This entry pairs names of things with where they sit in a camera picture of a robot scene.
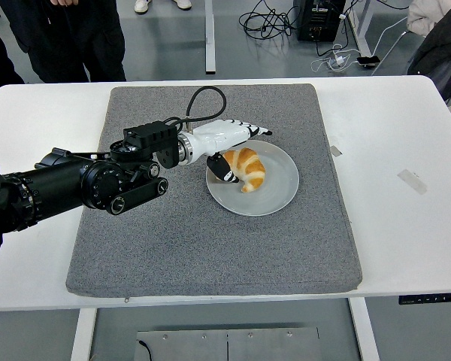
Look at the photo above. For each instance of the white table leg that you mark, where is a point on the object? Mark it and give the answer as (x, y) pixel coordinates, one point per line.
(83, 334)
(364, 331)

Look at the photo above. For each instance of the golden croissant bread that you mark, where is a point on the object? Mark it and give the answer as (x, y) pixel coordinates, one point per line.
(252, 165)

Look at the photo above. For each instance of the small grey tape piece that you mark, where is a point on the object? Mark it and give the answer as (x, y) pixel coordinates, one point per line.
(336, 150)

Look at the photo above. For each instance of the grey speckled mat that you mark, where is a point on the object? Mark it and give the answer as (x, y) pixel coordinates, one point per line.
(210, 255)

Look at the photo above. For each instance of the grey round plate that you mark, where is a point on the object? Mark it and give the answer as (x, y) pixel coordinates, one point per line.
(270, 195)

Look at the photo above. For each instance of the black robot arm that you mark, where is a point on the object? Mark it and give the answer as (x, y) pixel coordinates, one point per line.
(60, 180)

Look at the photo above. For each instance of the black computer box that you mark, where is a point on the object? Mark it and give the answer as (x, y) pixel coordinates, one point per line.
(319, 22)

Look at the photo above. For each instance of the black phone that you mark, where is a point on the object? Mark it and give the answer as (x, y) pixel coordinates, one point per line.
(368, 61)

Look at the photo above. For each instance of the person's right hand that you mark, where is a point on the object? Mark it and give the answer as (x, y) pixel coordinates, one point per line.
(65, 2)

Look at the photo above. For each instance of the long grey tape piece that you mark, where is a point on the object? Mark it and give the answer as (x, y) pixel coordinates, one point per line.
(412, 181)

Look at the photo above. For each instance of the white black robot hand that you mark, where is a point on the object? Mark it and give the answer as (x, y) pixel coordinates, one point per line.
(218, 135)

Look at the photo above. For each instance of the grey metal plate with screws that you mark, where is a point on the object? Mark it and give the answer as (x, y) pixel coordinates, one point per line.
(270, 346)

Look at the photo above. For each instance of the black jacket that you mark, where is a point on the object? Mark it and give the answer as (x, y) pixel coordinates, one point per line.
(443, 52)

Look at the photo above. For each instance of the black table control panel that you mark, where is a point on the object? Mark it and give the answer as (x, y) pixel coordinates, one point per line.
(432, 299)

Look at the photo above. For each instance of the person's white shoe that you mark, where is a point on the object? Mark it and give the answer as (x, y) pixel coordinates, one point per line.
(143, 5)
(182, 3)

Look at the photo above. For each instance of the slanted white desk leg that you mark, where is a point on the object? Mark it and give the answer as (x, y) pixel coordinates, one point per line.
(362, 34)

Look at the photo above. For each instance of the white desk post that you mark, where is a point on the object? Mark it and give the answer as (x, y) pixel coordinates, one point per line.
(209, 34)

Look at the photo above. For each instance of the grey chair leg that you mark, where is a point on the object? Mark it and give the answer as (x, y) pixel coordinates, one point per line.
(391, 52)

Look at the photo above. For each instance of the white jacket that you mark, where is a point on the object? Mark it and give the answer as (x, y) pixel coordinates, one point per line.
(424, 15)

